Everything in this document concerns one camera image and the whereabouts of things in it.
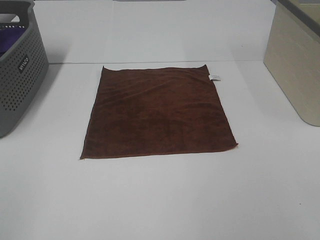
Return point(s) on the purple cloth in basket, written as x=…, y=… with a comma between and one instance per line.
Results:
x=8, y=37

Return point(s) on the grey perforated plastic basket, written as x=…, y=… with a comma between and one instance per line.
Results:
x=23, y=66

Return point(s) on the beige plastic bin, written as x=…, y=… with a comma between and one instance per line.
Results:
x=292, y=56

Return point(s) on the brown microfibre towel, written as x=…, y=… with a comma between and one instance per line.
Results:
x=163, y=111

